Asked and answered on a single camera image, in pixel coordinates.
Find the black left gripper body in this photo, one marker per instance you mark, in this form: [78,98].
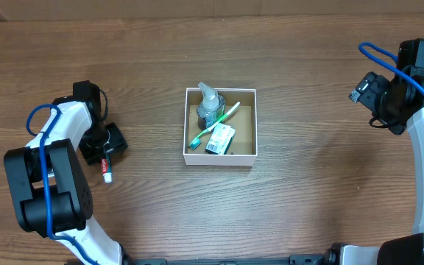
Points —
[103,138]

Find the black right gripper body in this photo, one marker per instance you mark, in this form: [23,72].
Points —
[375,97]

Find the Colgate toothpaste tube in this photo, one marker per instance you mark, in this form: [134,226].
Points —
[106,170]

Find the green toothbrush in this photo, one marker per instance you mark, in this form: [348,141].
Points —
[195,142]

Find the clear soap pump bottle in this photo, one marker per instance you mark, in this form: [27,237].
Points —
[211,108]

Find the green white soap package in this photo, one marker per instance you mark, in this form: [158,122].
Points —
[220,139]

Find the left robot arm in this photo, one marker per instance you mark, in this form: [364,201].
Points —
[49,190]

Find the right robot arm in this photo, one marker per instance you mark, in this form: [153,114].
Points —
[396,105]

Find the white cardboard box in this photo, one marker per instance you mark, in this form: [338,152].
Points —
[243,120]

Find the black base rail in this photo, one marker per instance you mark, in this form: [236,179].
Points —
[305,259]

